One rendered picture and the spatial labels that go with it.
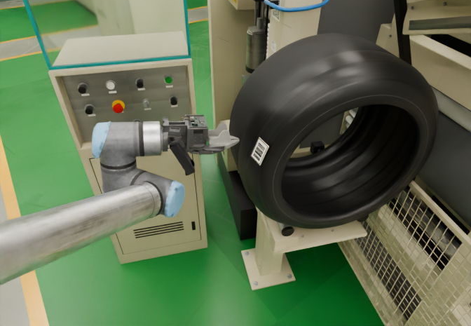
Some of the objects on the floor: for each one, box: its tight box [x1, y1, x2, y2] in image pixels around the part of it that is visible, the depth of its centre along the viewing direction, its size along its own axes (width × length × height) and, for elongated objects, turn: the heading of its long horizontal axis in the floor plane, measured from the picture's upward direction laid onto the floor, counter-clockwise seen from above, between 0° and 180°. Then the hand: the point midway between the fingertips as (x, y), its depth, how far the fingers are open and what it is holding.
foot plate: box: [241, 248, 296, 290], centre depth 198 cm, size 27×27×2 cm
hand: (234, 142), depth 91 cm, fingers closed
